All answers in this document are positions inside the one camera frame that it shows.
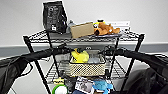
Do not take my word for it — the orange plush toy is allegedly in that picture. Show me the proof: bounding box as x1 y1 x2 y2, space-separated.
92 18 122 37

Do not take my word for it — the blue plush toy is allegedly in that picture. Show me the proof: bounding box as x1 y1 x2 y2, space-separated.
92 78 115 94

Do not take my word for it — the black office chair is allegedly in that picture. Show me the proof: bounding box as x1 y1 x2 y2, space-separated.
143 68 168 94

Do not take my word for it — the large black printed bag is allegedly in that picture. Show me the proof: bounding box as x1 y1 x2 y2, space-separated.
42 0 69 35

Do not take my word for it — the green and white toy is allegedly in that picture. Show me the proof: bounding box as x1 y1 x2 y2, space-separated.
52 83 70 94

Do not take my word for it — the grey bottle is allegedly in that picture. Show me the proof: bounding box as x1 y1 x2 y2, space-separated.
66 19 76 34

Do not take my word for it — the yellow plush toy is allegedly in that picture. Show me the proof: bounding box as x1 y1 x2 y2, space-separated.
70 47 91 65

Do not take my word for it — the black wire shelf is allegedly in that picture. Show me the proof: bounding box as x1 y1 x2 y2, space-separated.
21 29 146 94

